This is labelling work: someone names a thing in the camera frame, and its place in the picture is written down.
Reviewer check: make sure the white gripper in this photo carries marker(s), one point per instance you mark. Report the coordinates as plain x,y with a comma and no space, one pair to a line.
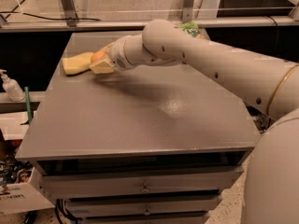
116,56

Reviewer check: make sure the orange fruit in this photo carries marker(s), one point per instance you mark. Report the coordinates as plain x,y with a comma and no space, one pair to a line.
97,55

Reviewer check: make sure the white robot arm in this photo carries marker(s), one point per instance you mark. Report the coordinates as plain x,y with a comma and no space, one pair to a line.
269,84

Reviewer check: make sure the yellow sponge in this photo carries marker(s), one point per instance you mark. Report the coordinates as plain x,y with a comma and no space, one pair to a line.
77,64

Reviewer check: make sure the green stick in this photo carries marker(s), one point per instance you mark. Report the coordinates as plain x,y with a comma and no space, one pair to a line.
28,106

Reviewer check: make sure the green chip bag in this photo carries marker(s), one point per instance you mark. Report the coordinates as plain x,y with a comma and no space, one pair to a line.
191,29

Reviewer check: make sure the white pump bottle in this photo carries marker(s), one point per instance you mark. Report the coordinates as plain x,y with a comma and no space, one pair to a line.
11,87

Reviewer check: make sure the grey drawer cabinet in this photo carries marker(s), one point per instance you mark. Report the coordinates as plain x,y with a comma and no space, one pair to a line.
97,139

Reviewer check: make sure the top drawer knob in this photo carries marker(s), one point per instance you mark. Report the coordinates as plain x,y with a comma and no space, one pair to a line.
145,189

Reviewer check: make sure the drawer knob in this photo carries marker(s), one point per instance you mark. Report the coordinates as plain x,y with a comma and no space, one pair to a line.
145,189
147,212

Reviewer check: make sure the middle drawer knob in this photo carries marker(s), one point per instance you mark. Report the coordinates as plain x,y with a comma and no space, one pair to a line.
147,212

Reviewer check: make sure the white cardboard box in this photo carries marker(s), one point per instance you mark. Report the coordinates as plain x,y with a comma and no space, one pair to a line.
24,197

